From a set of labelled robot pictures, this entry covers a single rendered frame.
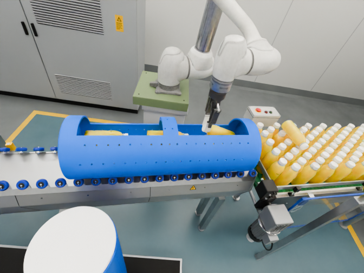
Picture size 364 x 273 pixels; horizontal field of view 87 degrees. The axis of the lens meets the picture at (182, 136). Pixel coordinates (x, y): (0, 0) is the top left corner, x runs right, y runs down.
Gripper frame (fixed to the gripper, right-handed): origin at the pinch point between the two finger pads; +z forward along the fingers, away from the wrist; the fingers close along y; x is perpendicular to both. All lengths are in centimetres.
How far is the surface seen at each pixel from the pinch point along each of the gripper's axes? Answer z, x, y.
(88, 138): -3, -53, 12
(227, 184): 30.5, 15.1, 18.2
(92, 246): 15, -49, 46
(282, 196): 30, 45, 28
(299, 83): 93, 266, -217
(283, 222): 33, 41, 41
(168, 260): 104, -13, 37
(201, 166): 8.2, -5.8, 19.9
